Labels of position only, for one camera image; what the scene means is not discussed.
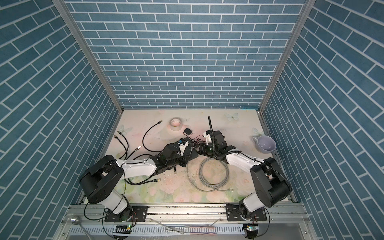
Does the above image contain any aluminium mounting rail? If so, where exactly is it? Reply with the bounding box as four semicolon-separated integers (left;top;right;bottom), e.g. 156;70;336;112
54;202;316;240

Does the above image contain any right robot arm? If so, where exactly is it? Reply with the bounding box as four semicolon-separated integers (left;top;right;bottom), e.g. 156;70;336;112
199;130;292;214

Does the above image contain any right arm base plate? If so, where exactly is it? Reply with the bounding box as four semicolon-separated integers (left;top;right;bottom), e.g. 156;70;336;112
225;204;267;222

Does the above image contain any short black ethernet cable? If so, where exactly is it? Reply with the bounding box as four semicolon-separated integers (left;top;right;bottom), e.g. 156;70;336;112
142;119;164;154

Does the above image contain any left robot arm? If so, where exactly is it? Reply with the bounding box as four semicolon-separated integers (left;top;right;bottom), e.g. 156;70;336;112
80;142;199;215

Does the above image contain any grey ethernet cable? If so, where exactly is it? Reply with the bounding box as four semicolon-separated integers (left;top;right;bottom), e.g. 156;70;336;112
186;155;233;193

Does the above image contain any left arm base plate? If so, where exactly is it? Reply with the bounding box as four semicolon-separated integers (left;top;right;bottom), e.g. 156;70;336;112
104;206;149;224

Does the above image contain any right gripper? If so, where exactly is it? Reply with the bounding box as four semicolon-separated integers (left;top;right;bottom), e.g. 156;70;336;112
193;142;219;157

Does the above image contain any black network switch box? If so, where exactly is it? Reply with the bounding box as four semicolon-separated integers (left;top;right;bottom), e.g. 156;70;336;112
178;137;199;167

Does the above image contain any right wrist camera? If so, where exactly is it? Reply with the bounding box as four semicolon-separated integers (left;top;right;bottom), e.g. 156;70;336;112
203;130;212;145

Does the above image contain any lavender ceramic mug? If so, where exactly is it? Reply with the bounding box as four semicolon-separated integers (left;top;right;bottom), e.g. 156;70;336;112
252;136;277;154

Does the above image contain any clear tape roll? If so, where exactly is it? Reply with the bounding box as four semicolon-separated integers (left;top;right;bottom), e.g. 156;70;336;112
169;118;183;132

